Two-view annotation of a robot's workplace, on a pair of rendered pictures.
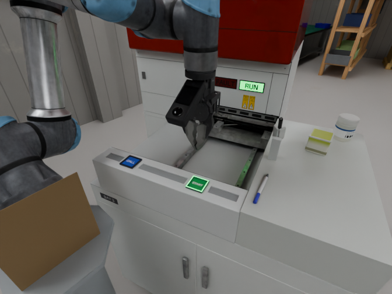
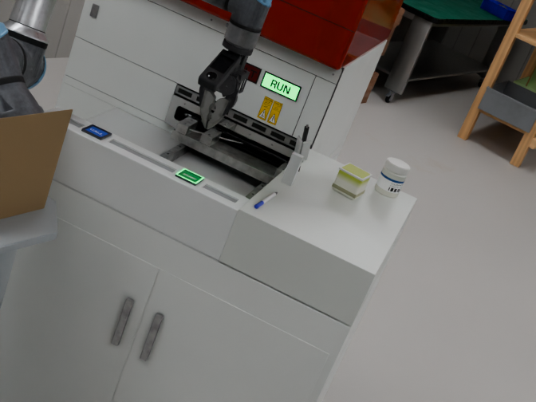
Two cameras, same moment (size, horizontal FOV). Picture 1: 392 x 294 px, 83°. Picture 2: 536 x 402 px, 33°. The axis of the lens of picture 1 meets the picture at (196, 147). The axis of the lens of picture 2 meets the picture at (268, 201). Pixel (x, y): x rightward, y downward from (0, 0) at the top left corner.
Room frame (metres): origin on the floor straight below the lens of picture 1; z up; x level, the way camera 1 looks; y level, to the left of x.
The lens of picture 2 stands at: (-1.49, 0.36, 1.80)
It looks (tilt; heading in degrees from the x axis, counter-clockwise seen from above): 22 degrees down; 344
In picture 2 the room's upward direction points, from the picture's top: 22 degrees clockwise
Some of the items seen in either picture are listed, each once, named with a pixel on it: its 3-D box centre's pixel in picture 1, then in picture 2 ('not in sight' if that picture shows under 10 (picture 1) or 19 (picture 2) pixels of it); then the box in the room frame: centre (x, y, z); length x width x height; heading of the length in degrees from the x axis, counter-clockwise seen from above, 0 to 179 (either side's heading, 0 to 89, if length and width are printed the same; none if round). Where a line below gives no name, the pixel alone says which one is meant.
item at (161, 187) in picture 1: (164, 188); (135, 181); (0.56, 0.11, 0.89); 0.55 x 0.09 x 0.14; 64
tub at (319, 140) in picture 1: (319, 142); (351, 181); (0.70, -0.46, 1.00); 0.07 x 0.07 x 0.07; 55
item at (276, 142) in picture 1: (276, 140); (297, 159); (0.66, -0.28, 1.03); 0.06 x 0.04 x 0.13; 154
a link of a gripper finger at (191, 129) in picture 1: (195, 130); (209, 106); (0.53, 0.00, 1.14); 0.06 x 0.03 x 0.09; 154
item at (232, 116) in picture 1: (231, 122); (233, 137); (1.06, -0.19, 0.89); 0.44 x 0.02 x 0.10; 64
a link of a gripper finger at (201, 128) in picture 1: (205, 133); (221, 112); (0.52, -0.02, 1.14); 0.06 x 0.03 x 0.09; 154
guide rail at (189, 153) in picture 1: (190, 152); (159, 162); (0.86, 0.03, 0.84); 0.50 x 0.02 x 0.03; 154
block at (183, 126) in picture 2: not in sight; (187, 125); (1.04, -0.04, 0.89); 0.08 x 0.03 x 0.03; 154
